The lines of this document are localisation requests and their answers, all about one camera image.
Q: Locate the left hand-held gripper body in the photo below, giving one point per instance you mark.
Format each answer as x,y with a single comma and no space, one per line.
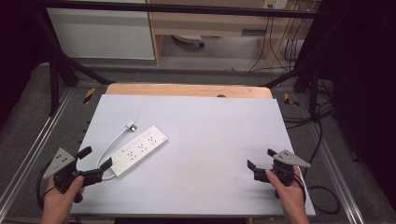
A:
60,161

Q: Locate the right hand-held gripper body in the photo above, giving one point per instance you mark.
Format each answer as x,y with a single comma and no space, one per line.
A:
285,172

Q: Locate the white power strip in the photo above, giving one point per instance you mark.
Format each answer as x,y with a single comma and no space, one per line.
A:
140,149

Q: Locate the person's right hand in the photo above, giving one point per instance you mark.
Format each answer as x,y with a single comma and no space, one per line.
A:
291,196

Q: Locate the person's left hand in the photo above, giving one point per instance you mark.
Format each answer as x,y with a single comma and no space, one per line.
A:
57,202

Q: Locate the white plug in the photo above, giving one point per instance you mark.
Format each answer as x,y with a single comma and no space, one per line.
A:
130,126

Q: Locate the wooden board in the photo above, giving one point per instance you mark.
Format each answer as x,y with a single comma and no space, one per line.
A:
186,90

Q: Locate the dark curtain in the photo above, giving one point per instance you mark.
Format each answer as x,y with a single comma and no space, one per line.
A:
361,77
18,46

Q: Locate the white cabinet panel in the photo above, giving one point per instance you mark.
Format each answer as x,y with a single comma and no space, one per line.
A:
99,34

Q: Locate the white chair base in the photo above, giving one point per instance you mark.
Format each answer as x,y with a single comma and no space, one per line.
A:
188,39

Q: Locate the light wooden desk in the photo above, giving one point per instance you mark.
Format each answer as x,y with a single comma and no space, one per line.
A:
211,21

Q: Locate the aluminium rail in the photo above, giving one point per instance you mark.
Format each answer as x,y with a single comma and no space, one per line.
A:
339,174
40,137

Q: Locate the white wall socket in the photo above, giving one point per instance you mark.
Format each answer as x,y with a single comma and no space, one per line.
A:
275,3

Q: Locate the black metal frame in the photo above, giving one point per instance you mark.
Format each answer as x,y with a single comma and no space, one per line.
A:
174,8

